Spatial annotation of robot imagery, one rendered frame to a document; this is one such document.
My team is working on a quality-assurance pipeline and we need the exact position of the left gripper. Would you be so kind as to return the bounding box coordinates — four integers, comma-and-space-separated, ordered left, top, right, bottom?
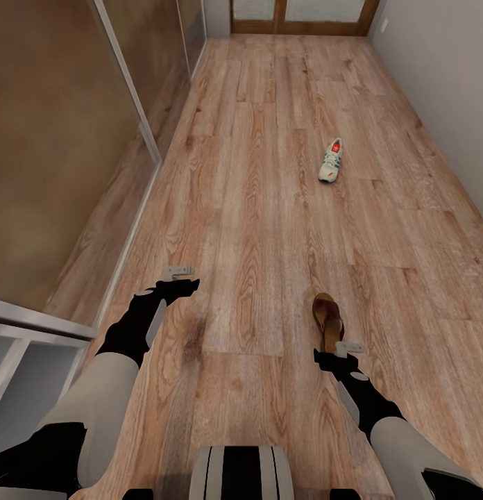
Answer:
156, 279, 200, 301

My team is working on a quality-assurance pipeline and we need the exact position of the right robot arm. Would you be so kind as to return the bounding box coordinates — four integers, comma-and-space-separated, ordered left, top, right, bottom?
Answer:
314, 341, 483, 500

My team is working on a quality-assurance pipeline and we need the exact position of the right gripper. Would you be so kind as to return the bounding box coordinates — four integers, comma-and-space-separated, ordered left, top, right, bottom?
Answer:
314, 349, 357, 374

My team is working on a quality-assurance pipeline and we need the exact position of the gym shoe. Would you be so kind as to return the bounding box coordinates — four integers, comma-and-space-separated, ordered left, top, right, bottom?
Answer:
318, 138, 342, 183

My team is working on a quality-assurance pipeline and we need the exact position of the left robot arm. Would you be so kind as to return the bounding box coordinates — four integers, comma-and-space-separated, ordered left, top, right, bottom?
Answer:
0, 266, 200, 500

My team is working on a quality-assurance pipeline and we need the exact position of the sandal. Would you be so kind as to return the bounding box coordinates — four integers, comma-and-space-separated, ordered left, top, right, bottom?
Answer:
312, 292, 345, 353

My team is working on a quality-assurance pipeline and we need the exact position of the robot trunk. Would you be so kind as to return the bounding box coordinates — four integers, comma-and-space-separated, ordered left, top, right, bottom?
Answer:
189, 445, 294, 500

